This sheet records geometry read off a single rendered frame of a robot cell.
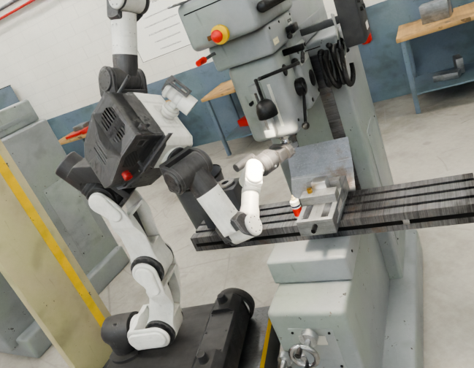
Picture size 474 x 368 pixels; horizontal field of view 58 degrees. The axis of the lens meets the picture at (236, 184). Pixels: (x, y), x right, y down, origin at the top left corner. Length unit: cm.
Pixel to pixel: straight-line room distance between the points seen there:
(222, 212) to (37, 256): 170
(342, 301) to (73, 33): 671
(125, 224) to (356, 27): 117
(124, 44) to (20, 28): 689
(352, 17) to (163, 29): 516
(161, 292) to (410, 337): 117
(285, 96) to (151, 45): 542
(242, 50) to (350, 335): 112
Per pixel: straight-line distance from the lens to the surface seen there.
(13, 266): 281
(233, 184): 197
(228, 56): 160
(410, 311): 237
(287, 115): 163
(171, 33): 670
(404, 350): 221
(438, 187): 184
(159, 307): 195
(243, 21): 145
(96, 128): 149
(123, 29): 163
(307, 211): 176
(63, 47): 794
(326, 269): 176
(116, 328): 215
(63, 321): 302
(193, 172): 139
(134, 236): 175
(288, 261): 179
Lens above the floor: 183
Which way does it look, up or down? 22 degrees down
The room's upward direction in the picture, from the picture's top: 23 degrees counter-clockwise
